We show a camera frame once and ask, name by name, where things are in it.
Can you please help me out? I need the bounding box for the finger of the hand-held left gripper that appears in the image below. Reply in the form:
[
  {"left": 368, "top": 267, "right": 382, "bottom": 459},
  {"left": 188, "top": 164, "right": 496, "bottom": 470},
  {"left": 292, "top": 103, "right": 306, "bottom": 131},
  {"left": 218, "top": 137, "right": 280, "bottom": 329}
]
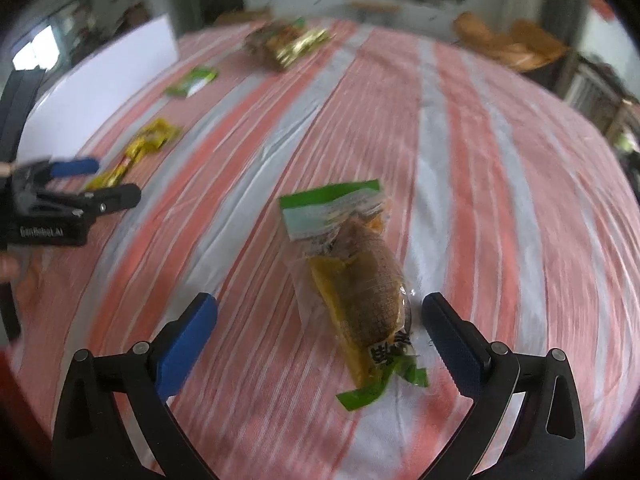
[
  {"left": 49, "top": 157, "right": 101, "bottom": 180},
  {"left": 74, "top": 183, "right": 143, "bottom": 219}
]

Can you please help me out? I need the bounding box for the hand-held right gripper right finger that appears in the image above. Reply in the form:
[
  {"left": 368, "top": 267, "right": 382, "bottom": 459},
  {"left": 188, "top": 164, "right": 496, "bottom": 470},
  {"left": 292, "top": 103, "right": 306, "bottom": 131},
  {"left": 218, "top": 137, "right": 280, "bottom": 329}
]
[{"left": 421, "top": 292, "right": 585, "bottom": 480}]

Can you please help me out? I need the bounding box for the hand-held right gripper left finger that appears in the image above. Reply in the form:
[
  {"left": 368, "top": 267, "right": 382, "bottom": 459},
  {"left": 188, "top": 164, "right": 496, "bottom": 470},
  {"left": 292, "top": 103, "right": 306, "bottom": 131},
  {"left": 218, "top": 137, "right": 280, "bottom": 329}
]
[{"left": 50, "top": 292, "right": 219, "bottom": 480}]

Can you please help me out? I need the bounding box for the small yellow snack packet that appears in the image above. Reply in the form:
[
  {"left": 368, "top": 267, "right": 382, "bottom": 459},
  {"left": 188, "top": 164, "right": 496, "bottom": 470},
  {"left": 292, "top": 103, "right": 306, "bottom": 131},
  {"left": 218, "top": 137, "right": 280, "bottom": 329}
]
[
  {"left": 124, "top": 117, "right": 183, "bottom": 161},
  {"left": 83, "top": 157, "right": 132, "bottom": 192}
]

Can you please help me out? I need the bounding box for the green brown snack packet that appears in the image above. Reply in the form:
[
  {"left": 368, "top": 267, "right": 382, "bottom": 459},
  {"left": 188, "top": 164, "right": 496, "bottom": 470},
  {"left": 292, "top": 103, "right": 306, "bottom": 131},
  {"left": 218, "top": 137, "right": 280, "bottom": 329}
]
[{"left": 278, "top": 178, "right": 431, "bottom": 412}]

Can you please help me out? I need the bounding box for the small green snack packet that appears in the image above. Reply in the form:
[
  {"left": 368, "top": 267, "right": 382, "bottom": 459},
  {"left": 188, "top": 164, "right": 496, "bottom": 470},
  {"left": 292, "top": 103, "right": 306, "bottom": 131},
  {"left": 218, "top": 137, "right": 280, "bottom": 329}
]
[{"left": 163, "top": 66, "right": 220, "bottom": 100}]

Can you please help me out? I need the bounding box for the person's left hand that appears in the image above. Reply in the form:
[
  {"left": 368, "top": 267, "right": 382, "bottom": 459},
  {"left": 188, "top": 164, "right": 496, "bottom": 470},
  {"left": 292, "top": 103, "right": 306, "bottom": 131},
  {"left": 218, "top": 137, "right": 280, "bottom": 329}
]
[{"left": 0, "top": 254, "right": 22, "bottom": 282}]

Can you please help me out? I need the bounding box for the glass balcony door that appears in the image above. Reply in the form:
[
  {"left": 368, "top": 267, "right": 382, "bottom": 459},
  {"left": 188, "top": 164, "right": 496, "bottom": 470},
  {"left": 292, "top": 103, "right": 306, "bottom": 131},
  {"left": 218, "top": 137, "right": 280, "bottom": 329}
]
[{"left": 12, "top": 0, "right": 96, "bottom": 69}]

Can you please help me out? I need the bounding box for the striped tablecloth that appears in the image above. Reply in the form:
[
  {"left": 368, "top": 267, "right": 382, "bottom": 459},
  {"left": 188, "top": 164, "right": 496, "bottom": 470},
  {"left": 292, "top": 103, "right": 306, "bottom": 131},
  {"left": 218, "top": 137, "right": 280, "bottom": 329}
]
[{"left": 10, "top": 17, "right": 637, "bottom": 480}]

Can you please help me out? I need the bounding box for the cardboard box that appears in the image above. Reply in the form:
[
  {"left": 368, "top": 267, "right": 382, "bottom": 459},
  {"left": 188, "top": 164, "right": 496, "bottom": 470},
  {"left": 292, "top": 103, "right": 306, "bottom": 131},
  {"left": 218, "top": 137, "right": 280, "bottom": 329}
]
[{"left": 214, "top": 7, "right": 274, "bottom": 26}]

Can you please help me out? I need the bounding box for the brown gold snack packet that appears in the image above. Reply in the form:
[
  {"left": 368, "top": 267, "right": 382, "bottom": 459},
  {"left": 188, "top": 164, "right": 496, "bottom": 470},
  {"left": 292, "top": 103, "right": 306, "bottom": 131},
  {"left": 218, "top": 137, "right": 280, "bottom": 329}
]
[{"left": 243, "top": 19, "right": 335, "bottom": 72}]

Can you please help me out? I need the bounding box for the white television cabinet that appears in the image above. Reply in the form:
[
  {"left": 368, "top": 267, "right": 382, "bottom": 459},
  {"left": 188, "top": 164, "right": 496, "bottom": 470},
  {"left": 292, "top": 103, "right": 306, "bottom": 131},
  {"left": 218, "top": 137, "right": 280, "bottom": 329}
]
[{"left": 272, "top": 0, "right": 466, "bottom": 24}]

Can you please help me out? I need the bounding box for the wooden chair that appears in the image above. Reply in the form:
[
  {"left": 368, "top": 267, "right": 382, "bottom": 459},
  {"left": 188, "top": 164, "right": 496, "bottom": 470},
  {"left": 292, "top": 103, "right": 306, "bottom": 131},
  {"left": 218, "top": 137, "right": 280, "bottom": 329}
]
[{"left": 564, "top": 54, "right": 640, "bottom": 127}]

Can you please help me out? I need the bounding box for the orange lounge chair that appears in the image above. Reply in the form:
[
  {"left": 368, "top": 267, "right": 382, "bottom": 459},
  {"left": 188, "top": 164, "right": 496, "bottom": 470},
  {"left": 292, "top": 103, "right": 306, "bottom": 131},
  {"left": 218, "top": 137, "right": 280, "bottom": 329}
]
[{"left": 452, "top": 11, "right": 571, "bottom": 74}]

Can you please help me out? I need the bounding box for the wooden stool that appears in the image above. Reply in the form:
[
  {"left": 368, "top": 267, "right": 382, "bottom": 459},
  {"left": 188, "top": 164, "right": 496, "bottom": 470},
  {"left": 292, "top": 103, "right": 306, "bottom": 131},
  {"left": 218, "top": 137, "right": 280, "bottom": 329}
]
[{"left": 349, "top": 0, "right": 404, "bottom": 16}]

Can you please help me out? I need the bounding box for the red wall hanging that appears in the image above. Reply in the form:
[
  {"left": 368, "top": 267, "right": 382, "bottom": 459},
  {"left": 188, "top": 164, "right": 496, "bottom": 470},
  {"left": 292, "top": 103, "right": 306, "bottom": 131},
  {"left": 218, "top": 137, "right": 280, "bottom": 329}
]
[{"left": 589, "top": 0, "right": 619, "bottom": 21}]

